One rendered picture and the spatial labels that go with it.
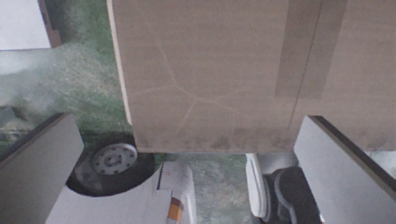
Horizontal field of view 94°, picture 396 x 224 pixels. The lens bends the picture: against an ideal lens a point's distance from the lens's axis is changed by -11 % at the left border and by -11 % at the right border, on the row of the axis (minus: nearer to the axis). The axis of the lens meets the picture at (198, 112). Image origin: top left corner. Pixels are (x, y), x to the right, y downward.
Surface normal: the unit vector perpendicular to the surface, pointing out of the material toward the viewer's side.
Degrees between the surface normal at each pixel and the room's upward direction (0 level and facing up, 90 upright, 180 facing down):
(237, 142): 0
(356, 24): 0
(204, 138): 0
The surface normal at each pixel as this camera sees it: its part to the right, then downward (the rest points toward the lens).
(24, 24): 0.00, 0.52
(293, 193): -0.02, -0.62
